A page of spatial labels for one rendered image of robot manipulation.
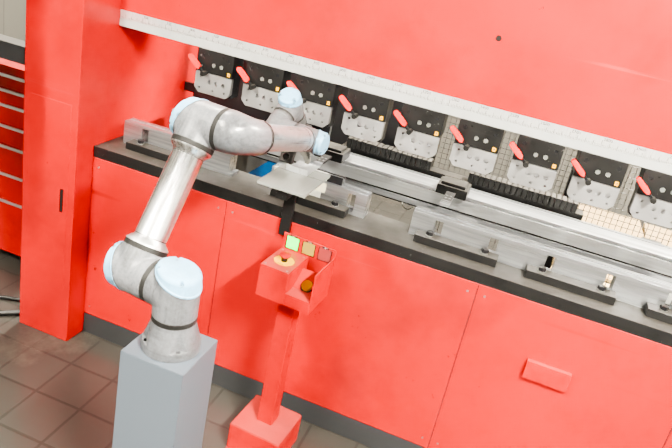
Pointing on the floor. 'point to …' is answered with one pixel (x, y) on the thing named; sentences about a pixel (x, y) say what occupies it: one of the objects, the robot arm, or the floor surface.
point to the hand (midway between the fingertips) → (298, 160)
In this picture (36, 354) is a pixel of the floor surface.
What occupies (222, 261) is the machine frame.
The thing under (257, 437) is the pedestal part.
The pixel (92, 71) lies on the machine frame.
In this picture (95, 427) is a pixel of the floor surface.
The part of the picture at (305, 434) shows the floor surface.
